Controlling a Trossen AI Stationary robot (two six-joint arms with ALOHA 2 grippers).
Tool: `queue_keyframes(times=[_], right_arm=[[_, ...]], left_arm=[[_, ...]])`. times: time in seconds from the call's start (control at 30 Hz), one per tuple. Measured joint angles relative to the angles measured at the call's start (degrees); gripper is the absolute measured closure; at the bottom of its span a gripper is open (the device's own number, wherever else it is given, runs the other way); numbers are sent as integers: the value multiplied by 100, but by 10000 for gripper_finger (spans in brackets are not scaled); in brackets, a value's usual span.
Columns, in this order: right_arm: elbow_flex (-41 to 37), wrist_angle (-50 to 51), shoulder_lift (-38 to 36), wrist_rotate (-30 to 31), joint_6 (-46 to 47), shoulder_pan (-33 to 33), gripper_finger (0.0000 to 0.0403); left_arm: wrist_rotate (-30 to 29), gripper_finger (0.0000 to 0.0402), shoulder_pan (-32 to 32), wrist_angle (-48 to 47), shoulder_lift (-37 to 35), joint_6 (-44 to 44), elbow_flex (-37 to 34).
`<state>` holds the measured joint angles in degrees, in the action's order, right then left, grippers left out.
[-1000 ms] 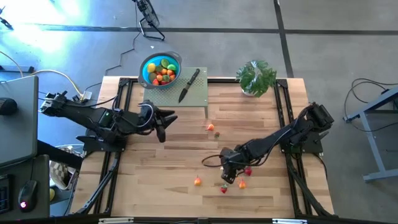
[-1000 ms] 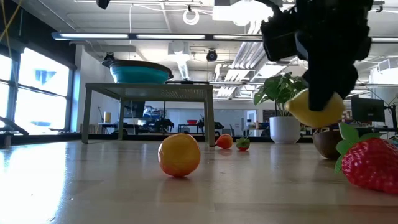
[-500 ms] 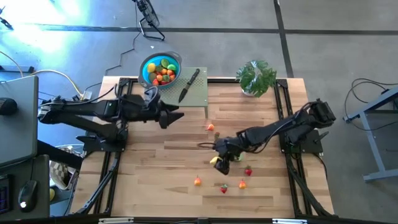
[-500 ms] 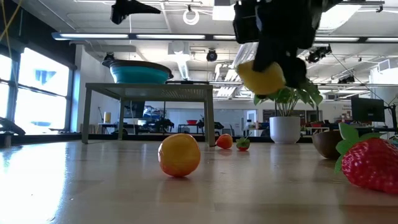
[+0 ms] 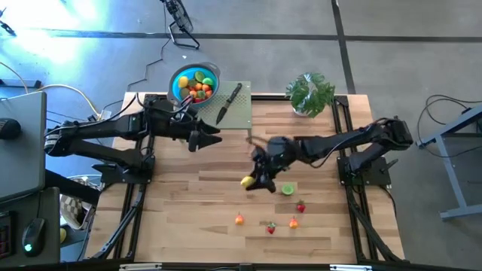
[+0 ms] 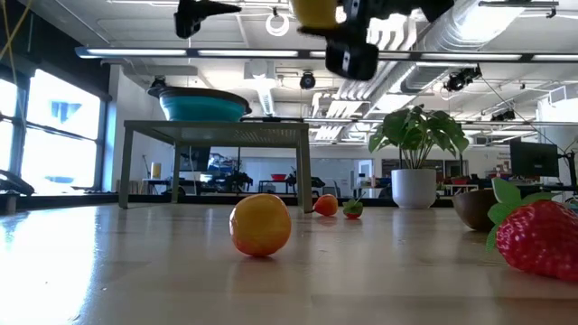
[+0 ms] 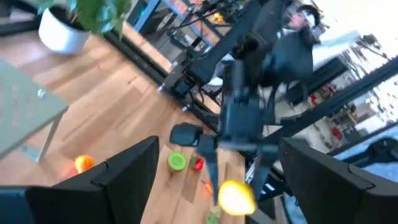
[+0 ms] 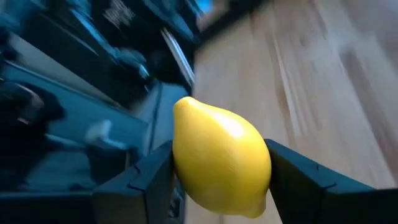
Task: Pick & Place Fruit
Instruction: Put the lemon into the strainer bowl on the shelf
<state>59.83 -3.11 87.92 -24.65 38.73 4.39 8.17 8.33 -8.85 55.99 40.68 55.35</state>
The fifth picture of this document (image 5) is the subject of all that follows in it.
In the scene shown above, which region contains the beige floor cable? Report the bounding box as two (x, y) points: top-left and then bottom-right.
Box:
(0, 59), (97, 139)

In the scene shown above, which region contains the black kitchen knife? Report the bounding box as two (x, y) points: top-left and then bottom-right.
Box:
(215, 82), (244, 125)

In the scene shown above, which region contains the grey metal table frame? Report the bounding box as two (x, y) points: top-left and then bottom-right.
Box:
(415, 105), (482, 221)

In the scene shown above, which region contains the green plant in white pot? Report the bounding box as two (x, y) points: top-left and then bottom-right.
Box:
(285, 72), (337, 118)

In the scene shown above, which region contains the black aluminium table frame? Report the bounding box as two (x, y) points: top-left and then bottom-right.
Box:
(84, 92), (407, 264)

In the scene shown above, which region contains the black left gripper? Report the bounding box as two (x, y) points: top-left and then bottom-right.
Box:
(145, 99), (223, 153)

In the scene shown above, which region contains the black lit computer mouse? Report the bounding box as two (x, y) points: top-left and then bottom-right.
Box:
(21, 218), (46, 258)

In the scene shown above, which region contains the grey side desk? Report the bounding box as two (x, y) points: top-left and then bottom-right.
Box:
(0, 91), (47, 202)

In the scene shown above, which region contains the checkered bag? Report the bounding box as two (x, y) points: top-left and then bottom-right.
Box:
(59, 193), (95, 230)

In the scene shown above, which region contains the black keyboard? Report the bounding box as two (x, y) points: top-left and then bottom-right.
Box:
(0, 210), (16, 260)

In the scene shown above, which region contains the green perforated metal riser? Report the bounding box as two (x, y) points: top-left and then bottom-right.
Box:
(172, 81), (252, 145)

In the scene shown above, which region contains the black floor cable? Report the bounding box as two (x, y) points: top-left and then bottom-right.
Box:
(413, 93), (482, 169)

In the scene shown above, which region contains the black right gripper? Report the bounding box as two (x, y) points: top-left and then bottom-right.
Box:
(246, 135), (302, 193)

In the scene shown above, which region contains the dark desk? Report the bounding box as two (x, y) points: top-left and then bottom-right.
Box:
(0, 187), (61, 266)

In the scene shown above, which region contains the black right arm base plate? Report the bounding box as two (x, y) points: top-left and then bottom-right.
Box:
(337, 156), (399, 186)

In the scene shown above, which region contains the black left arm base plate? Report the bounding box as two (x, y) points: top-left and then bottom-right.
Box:
(92, 154), (155, 185)

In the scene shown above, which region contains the black floor fan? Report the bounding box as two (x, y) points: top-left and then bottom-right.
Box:
(160, 0), (201, 50)

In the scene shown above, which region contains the blue collapsible colander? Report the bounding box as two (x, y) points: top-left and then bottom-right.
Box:
(167, 62), (222, 110)

